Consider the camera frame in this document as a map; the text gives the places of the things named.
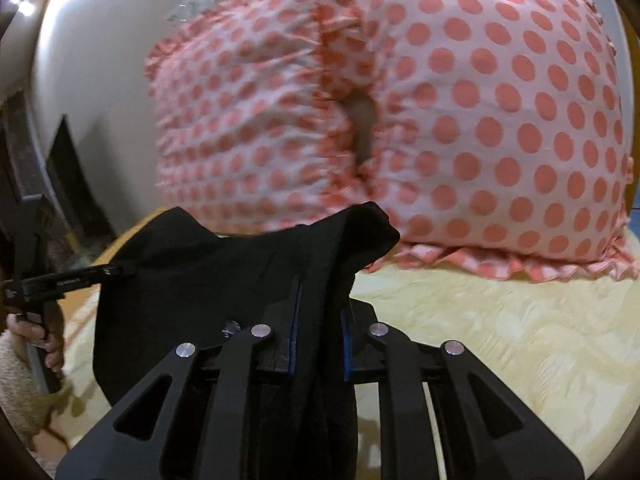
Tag black pants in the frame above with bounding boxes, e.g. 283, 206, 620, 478
92, 200, 402, 480

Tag left polka dot pillow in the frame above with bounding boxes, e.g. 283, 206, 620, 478
145, 0, 372, 235

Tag cream patterned bedspread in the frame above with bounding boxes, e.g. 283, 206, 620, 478
44, 209, 640, 480

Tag polka dot pillow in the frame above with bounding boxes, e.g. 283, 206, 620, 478
322, 0, 639, 282
145, 0, 372, 235

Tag person's left hand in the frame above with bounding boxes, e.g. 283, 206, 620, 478
6, 304, 64, 372

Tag black television screen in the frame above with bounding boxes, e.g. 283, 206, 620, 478
47, 114, 115, 245

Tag right polka dot pillow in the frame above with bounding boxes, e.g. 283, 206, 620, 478
322, 0, 639, 282

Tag white wall switch plate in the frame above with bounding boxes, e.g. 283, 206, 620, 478
166, 0, 215, 24

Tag beige fuzzy sleeve forearm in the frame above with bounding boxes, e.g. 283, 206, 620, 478
0, 330, 60, 452

